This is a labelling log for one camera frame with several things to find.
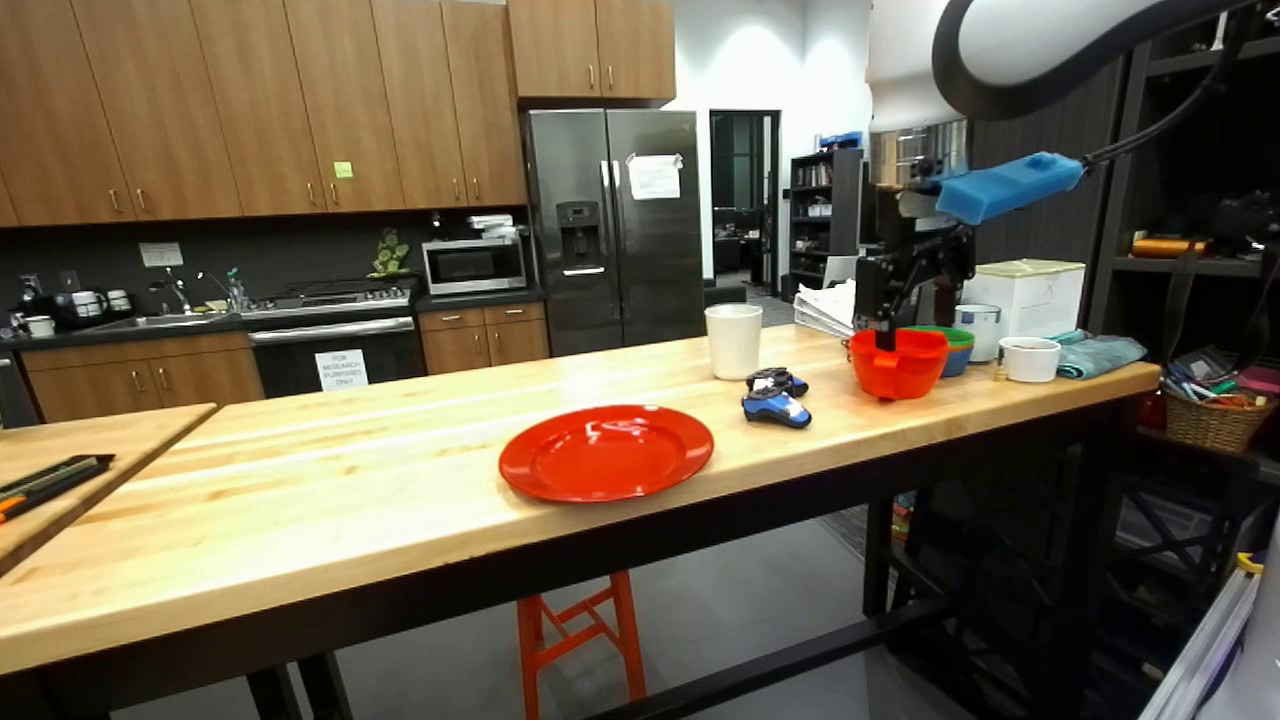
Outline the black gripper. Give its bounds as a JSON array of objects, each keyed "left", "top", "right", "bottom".
[{"left": 862, "top": 223, "right": 977, "bottom": 332}]

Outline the red cup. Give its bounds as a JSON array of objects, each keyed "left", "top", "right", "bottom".
[{"left": 844, "top": 328, "right": 947, "bottom": 401}]

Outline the blue game controller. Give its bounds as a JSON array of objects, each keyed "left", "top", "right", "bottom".
[{"left": 741, "top": 368, "right": 810, "bottom": 430}]

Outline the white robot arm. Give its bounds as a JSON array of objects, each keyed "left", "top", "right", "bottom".
[{"left": 854, "top": 0, "right": 1275, "bottom": 349}]

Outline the white paper cup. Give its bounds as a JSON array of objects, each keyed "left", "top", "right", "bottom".
[{"left": 703, "top": 305, "right": 764, "bottom": 382}]

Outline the white mug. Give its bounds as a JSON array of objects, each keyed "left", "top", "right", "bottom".
[{"left": 956, "top": 299, "right": 1001, "bottom": 365}]

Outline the green blue bowl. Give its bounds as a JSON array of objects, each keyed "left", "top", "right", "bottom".
[{"left": 945, "top": 328, "right": 970, "bottom": 382}]

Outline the white storage box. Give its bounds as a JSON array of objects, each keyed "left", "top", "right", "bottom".
[{"left": 962, "top": 259, "right": 1085, "bottom": 337}]

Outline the small white bowl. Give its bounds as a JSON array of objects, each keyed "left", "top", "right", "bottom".
[{"left": 1001, "top": 337, "right": 1061, "bottom": 386}]

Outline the teal towel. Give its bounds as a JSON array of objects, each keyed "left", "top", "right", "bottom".
[{"left": 1056, "top": 337, "right": 1147, "bottom": 382}]

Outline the stainless steel refrigerator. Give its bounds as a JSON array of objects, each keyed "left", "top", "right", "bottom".
[{"left": 522, "top": 107, "right": 703, "bottom": 356}]

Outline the wicker basket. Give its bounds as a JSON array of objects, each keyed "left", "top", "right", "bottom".
[{"left": 1162, "top": 397, "right": 1270, "bottom": 453}]

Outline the red plate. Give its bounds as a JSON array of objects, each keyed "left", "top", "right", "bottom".
[{"left": 495, "top": 405, "right": 714, "bottom": 506}]

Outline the silver microwave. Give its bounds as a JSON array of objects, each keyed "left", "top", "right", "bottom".
[{"left": 418, "top": 242, "right": 528, "bottom": 295}]

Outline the orange stool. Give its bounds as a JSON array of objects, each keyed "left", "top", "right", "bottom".
[{"left": 517, "top": 574, "right": 648, "bottom": 720}]

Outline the black oven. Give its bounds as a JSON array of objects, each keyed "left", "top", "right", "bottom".
[{"left": 246, "top": 317, "right": 426, "bottom": 397}]

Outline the black marker tool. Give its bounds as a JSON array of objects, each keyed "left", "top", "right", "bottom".
[{"left": 0, "top": 453, "right": 111, "bottom": 524}]

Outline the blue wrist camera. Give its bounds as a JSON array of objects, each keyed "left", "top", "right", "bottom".
[{"left": 937, "top": 153, "right": 1085, "bottom": 223}]

